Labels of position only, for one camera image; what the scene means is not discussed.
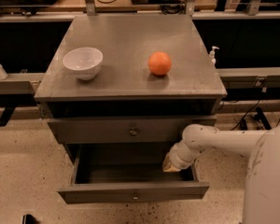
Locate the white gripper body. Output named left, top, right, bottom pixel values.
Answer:
left=169, top=142, right=196, bottom=172

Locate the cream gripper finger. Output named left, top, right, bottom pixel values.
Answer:
left=162, top=155, right=179, bottom=173

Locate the grey drawer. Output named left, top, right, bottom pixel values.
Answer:
left=58, top=143, right=209, bottom=204
left=49, top=115, right=217, bottom=144

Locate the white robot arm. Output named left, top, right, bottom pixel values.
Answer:
left=162, top=124, right=280, bottom=224

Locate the grey top drawer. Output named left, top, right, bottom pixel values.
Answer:
left=49, top=115, right=217, bottom=144

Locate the grey drawer cabinet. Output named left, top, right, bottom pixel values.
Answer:
left=34, top=13, right=228, bottom=163

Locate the black stand leg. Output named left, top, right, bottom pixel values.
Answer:
left=255, top=107, right=272, bottom=130

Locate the orange ball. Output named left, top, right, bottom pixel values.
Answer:
left=148, top=51, right=172, bottom=76

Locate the white pump bottle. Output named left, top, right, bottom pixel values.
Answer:
left=209, top=46, right=219, bottom=65

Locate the white bowl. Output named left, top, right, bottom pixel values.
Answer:
left=63, top=47, right=104, bottom=80

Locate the black object on floor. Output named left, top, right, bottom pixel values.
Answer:
left=21, top=214, right=36, bottom=224

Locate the black power cable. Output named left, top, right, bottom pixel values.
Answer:
left=230, top=100, right=262, bottom=132

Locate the black bracket leg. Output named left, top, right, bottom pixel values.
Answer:
left=0, top=106, right=15, bottom=127

